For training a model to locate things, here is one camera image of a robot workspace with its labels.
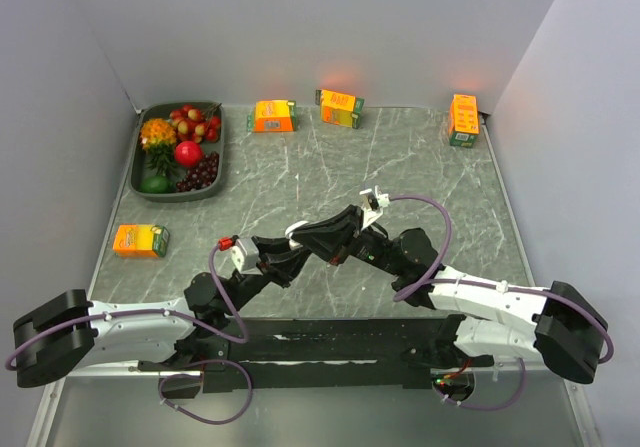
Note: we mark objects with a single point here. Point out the orange juice box back middle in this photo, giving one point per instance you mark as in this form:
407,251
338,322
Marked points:
339,108

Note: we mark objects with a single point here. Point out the dark purple grape bunch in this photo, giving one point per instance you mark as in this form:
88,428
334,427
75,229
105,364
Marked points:
202,175

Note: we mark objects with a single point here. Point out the dark grey fruit tray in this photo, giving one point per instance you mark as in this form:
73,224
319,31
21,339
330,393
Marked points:
138,169

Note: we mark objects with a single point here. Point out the orange toy pineapple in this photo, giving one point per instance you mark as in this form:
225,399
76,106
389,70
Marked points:
158,140

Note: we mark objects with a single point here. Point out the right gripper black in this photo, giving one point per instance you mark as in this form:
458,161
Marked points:
335,238

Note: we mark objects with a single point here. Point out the orange juice box front left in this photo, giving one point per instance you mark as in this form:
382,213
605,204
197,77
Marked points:
141,241

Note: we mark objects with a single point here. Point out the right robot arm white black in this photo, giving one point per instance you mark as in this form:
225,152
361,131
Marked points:
554,325

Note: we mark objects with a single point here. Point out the orange juice box back left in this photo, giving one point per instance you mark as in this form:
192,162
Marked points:
273,116

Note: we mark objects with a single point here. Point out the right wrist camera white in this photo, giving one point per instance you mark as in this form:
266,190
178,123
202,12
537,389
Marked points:
374,201

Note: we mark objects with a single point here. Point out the orange juice box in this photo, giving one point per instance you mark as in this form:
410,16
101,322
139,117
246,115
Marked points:
464,125
273,116
141,241
339,108

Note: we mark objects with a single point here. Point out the green toy avocado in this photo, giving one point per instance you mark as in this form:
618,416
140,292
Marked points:
156,185

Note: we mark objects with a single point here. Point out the red toy apple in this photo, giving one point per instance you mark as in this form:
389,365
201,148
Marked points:
188,154

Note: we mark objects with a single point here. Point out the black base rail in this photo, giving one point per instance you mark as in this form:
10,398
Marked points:
305,353

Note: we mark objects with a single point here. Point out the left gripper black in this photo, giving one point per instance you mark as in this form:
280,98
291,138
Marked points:
283,262

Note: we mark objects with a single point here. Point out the orange juice box back right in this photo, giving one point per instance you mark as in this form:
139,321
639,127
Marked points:
464,125

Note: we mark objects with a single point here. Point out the white earbud charging case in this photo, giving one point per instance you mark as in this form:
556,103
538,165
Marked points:
293,227

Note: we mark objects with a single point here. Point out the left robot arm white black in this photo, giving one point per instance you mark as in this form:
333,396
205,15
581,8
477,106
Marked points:
72,332

